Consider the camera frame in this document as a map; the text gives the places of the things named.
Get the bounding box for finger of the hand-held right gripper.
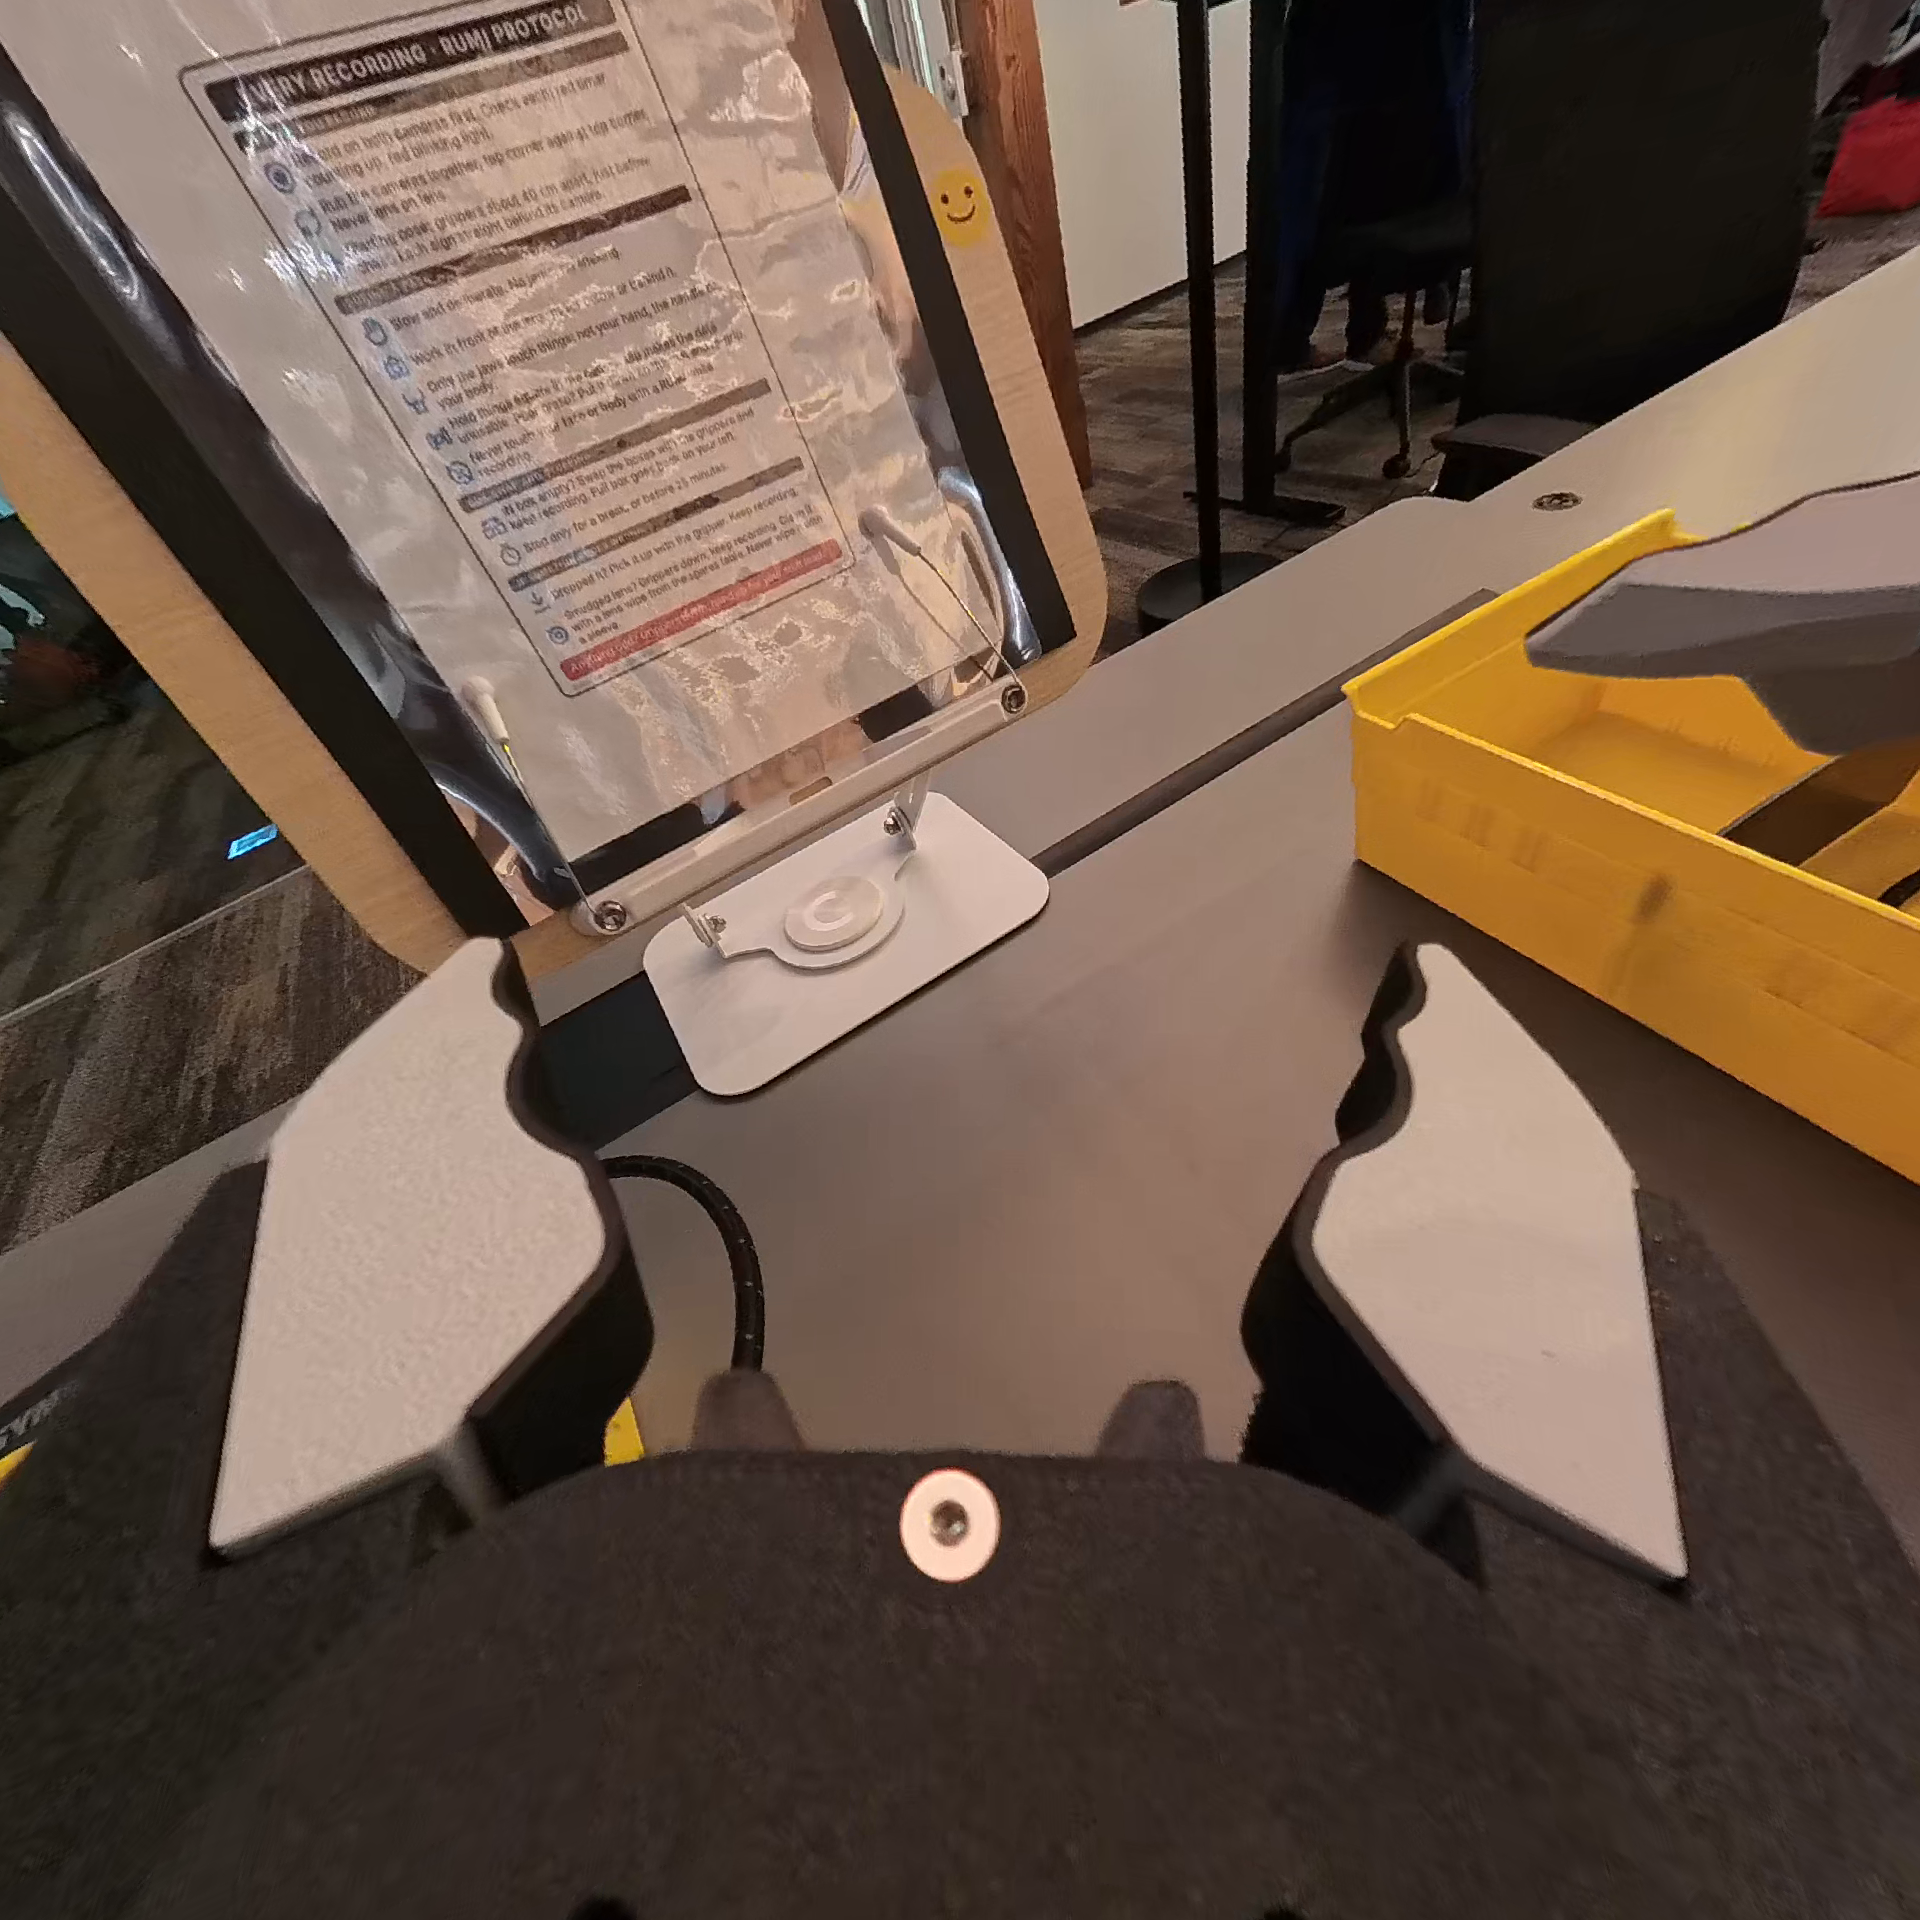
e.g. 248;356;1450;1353
1522;472;1920;751

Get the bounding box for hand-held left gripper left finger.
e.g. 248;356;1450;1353
206;938;654;1558

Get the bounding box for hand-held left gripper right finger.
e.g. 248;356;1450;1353
1242;941;1688;1588

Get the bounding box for braided HDMI cable green plugs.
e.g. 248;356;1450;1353
599;1151;771;1375

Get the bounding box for yellow plastic bin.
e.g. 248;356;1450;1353
1341;508;1920;1187

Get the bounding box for black bin divider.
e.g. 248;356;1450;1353
1718;743;1920;916

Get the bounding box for black office chair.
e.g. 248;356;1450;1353
1275;0;1823;505

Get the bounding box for red bag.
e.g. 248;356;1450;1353
1816;93;1920;230

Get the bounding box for black pole with round base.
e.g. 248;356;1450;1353
1131;0;1287;643

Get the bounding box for instruction sheet on stand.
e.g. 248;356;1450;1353
0;0;1115;981

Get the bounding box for clear sleeved instruction sheet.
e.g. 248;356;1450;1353
0;0;1048;934

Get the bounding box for wooden column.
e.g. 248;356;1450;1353
951;0;1099;489

